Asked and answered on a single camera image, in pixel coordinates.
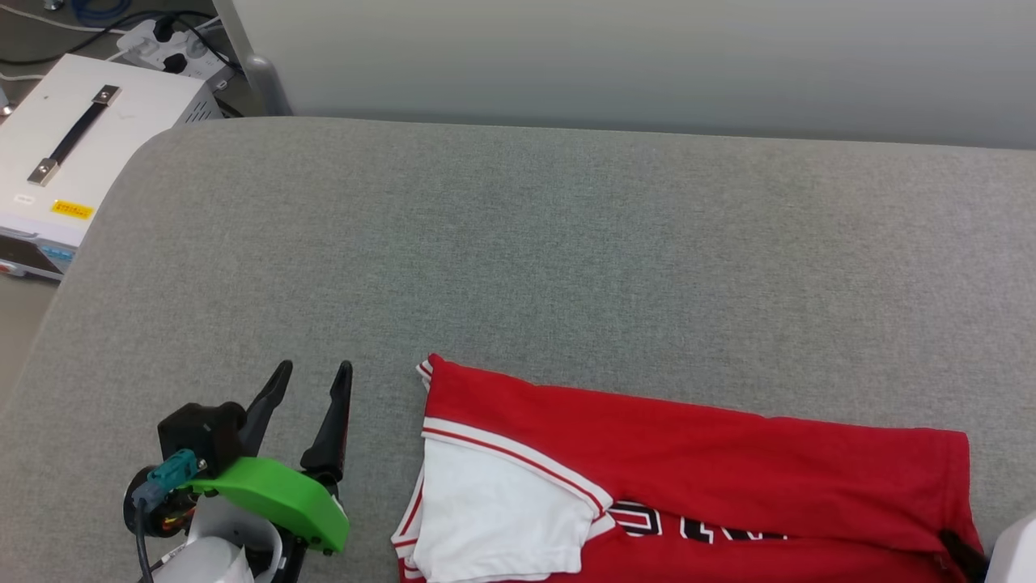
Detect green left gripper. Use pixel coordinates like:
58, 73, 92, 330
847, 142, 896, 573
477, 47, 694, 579
187, 360, 355, 555

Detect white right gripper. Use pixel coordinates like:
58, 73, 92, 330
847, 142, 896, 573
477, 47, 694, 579
939, 513, 1036, 583

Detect red basketball jersey white sleeves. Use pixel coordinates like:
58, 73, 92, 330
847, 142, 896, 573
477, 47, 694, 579
391, 353, 990, 583

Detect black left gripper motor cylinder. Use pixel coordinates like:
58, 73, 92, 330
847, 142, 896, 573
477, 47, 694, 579
122, 465, 197, 538

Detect white equipment box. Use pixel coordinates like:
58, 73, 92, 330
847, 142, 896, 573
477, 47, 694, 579
0, 53, 225, 283

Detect grey partition foot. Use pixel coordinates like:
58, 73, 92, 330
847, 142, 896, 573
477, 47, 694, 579
244, 54, 293, 117

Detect white power strip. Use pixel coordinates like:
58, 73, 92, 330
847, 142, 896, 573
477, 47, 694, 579
116, 17, 237, 87

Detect white partition panel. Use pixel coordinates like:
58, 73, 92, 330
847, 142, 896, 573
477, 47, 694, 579
210, 0, 1036, 151

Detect black cable teal plug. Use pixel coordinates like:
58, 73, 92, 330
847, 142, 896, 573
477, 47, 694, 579
131, 449, 208, 583

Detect black strap handle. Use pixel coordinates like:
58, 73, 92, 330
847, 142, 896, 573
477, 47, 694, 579
27, 84, 123, 188

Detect black power cable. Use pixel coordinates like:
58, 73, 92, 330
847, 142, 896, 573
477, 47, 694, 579
0, 10, 244, 70

